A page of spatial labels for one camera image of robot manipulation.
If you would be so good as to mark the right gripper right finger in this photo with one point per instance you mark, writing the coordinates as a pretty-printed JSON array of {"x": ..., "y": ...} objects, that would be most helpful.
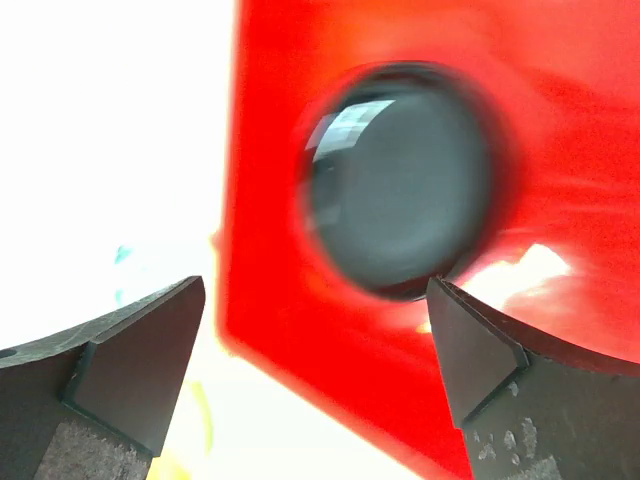
[{"x": 531, "y": 405}]

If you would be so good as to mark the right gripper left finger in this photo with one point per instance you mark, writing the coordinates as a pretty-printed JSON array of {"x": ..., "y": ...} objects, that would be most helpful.
[{"x": 95, "y": 401}]

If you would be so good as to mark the black plate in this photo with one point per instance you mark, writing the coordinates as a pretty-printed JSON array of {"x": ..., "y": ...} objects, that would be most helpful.
[{"x": 404, "y": 177}]

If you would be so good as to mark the red plastic bin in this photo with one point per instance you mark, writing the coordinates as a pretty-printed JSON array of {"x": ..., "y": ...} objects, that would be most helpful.
[{"x": 563, "y": 76}]

